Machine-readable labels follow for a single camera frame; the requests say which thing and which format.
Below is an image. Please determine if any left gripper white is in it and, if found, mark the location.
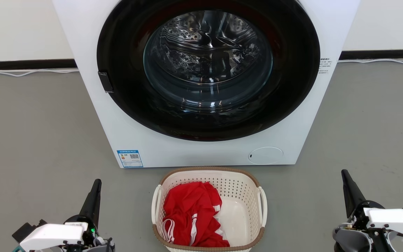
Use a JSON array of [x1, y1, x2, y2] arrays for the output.
[[12, 179, 102, 252]]

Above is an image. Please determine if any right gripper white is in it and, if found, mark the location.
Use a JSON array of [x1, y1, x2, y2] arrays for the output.
[[341, 169, 403, 252]]

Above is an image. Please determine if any white perforated laundry basket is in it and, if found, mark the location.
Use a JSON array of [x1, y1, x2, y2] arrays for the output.
[[151, 167, 268, 252]]

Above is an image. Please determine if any blue energy label sticker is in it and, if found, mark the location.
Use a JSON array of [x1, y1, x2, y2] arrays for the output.
[[117, 150, 144, 168]]

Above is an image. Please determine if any round white filter cover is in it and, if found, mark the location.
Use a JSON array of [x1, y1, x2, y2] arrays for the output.
[[248, 147, 284, 165]]

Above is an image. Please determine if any red garment with white stripes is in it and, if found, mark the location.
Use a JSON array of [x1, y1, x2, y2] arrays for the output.
[[162, 181, 231, 248]]

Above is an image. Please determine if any black round washer door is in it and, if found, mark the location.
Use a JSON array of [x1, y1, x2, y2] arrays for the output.
[[97, 0, 321, 142]]

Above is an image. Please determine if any small printed text sticker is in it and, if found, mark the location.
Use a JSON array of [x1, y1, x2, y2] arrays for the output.
[[318, 58, 333, 74]]

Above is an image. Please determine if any white front-load washing machine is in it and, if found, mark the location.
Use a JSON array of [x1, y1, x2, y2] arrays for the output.
[[52, 0, 361, 169]]

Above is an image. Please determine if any black door handle latch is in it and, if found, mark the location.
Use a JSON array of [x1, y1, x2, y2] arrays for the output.
[[98, 71, 114, 93]]

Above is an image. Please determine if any white floor cable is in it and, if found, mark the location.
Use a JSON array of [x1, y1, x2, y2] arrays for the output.
[[338, 58, 403, 66], [0, 68, 79, 77]]

